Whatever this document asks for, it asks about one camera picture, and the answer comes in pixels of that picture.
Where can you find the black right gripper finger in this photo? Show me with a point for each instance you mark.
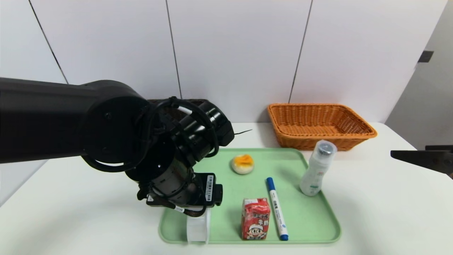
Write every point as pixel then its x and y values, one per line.
pixel 431 159
pixel 440 147

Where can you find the white bun with yellow top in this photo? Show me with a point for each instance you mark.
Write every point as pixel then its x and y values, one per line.
pixel 242 164

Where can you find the red drink carton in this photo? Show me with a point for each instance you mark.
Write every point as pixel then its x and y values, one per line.
pixel 255 219

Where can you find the white tape roll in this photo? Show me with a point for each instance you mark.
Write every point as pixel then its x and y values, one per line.
pixel 198 228

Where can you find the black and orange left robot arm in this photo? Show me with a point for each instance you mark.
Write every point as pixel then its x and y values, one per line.
pixel 53 117

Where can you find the white plastic bottle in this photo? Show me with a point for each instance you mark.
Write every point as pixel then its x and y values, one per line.
pixel 315 173

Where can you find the blue and white marker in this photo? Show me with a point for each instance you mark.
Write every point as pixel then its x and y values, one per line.
pixel 277 209

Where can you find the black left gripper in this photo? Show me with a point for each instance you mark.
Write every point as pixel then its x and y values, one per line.
pixel 208 188

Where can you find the dark brown wicker basket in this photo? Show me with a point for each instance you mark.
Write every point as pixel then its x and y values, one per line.
pixel 193 102

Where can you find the orange wicker basket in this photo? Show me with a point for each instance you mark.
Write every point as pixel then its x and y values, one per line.
pixel 318 124

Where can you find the light green plastic tray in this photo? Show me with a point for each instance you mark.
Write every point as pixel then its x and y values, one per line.
pixel 304 219

